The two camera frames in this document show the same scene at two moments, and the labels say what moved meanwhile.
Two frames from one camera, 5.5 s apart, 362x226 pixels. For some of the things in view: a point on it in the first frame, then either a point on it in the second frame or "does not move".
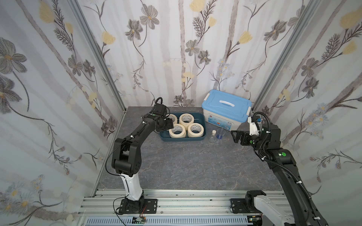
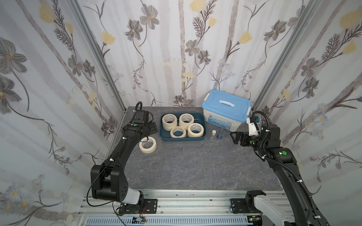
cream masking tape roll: [174, 117] -> [147, 150]
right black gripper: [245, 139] does not move
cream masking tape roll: [186, 119] does not move
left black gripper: [169, 125] -> [153, 128]
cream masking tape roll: [195, 130] does not move
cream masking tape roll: [178, 131] does not move
